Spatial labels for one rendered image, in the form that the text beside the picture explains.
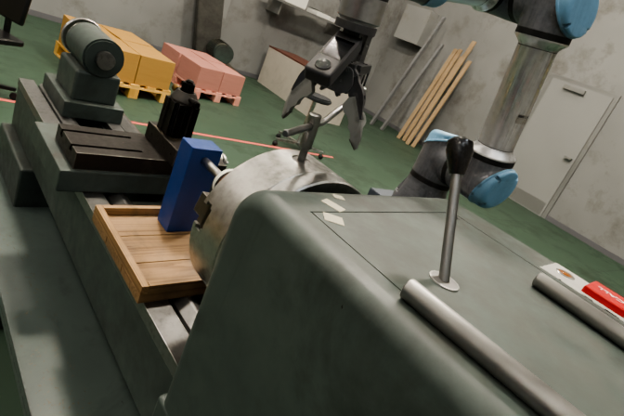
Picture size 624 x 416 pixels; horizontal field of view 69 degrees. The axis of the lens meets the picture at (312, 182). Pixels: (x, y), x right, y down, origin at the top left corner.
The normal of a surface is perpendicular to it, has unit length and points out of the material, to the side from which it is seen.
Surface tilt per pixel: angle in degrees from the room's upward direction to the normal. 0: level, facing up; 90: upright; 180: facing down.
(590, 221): 90
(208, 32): 90
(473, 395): 45
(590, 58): 90
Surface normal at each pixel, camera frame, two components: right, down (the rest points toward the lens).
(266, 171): -0.09, -0.75
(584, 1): 0.52, 0.35
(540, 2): -0.84, 0.03
